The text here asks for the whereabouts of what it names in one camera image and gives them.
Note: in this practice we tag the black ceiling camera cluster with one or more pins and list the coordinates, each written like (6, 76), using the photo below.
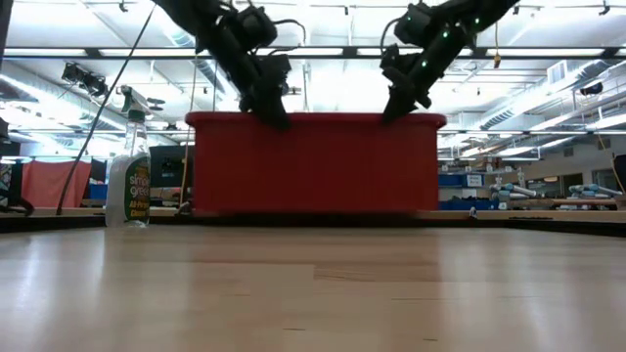
(88, 80)

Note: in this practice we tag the red plastic bin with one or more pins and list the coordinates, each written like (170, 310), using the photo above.
(318, 166)

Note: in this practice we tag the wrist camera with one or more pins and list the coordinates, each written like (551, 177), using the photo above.
(396, 61)
(276, 71)

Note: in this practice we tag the black overhead crossbar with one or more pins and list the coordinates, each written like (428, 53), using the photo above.
(349, 52)

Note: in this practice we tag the black computer monitor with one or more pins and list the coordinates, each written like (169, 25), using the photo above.
(168, 166)

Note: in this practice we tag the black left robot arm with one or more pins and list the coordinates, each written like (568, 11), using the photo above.
(195, 14)

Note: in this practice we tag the black metal table frame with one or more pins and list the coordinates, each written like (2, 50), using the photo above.
(49, 225)

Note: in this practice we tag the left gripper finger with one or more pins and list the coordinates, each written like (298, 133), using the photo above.
(266, 110)
(281, 112)

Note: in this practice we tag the beige desk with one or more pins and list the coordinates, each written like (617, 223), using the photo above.
(538, 215)

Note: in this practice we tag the blue bin with white label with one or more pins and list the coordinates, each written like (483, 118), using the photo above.
(460, 181)

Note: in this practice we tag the small blue bin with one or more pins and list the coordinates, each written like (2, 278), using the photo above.
(98, 191)

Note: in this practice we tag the low blue bin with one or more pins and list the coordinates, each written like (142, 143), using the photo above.
(469, 204)

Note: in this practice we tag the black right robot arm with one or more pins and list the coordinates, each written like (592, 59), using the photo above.
(484, 10)

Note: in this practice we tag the small round blue object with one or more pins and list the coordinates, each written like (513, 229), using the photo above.
(183, 210)

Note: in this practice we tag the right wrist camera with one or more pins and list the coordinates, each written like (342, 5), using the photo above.
(396, 61)

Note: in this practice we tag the black ceiling fixture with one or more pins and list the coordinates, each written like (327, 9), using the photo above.
(592, 89)

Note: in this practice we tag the light blue robot arm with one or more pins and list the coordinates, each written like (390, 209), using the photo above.
(513, 189)
(592, 189)

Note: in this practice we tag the red cloth screen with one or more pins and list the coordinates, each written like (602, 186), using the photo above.
(58, 183)

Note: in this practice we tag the spray cleaner bottle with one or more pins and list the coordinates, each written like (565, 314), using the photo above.
(129, 195)

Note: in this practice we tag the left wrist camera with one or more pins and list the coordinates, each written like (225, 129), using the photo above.
(276, 71)

